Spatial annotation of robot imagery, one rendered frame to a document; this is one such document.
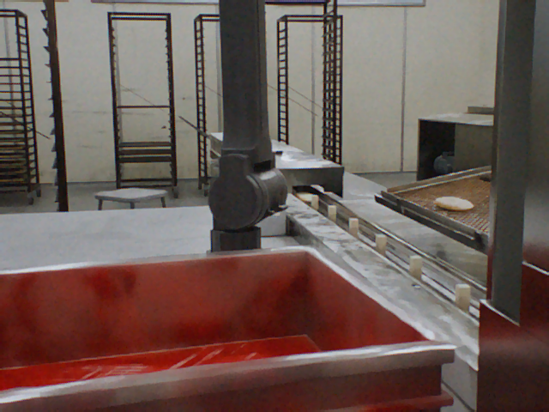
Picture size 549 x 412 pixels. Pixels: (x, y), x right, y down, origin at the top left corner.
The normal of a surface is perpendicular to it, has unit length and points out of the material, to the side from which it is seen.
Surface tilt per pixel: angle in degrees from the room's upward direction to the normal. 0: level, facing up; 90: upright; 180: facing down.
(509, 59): 90
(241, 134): 80
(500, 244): 90
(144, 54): 90
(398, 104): 90
